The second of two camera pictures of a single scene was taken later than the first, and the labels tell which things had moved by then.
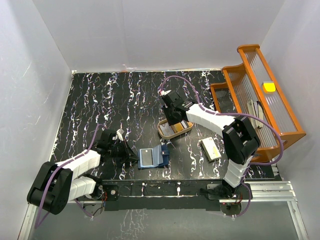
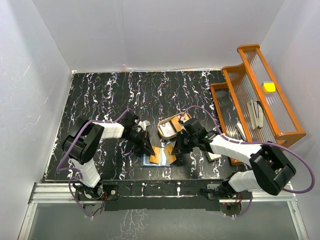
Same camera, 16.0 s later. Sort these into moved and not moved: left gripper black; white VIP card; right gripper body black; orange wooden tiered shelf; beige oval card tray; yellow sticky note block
Moved: left gripper black; right gripper body black
Not moved: white VIP card; orange wooden tiered shelf; yellow sticky note block; beige oval card tray
